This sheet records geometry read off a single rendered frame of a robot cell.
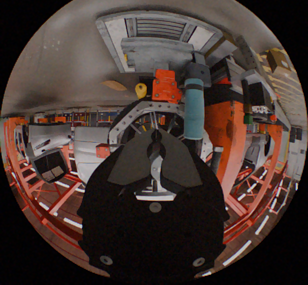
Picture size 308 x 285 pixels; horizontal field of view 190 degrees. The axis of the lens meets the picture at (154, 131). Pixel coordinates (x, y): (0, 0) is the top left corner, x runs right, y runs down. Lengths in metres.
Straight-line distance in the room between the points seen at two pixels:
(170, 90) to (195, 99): 0.15
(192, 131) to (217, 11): 0.75
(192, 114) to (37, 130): 2.76
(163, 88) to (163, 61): 0.32
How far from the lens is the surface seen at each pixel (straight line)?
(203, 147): 0.59
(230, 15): 0.81
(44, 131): 2.71
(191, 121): 0.40
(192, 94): 0.42
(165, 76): 0.53
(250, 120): 0.48
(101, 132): 1.02
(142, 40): 0.74
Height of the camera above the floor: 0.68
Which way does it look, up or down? 5 degrees up
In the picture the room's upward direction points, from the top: 177 degrees counter-clockwise
